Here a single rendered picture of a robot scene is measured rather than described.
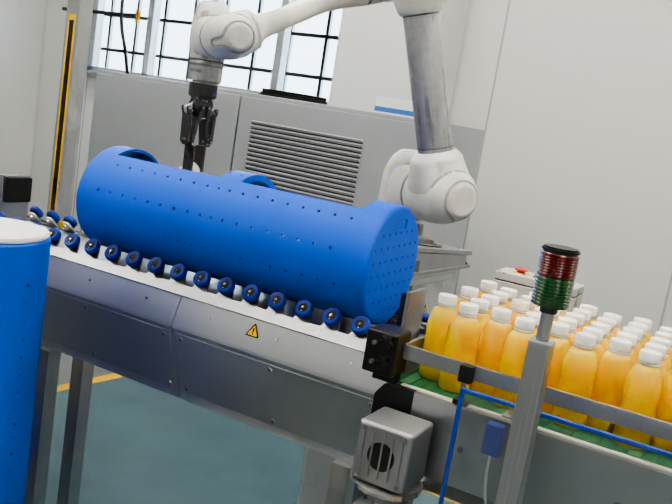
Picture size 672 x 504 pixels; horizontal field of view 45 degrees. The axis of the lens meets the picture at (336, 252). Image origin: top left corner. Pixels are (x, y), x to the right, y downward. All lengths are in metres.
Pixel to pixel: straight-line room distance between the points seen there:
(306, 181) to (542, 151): 1.45
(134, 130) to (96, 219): 2.40
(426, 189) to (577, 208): 2.36
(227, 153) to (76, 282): 1.96
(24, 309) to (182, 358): 0.41
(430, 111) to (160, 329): 0.93
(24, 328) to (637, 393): 1.31
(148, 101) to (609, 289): 2.64
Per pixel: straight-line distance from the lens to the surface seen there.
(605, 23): 4.63
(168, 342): 2.12
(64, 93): 2.96
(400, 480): 1.58
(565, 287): 1.37
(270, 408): 2.01
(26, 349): 2.02
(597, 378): 1.65
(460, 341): 1.67
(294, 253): 1.85
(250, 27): 2.04
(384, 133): 3.61
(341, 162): 3.71
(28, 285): 1.97
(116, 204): 2.17
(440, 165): 2.29
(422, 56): 2.28
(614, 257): 4.53
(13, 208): 2.67
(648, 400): 1.60
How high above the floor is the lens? 1.41
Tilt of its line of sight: 10 degrees down
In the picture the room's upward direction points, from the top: 9 degrees clockwise
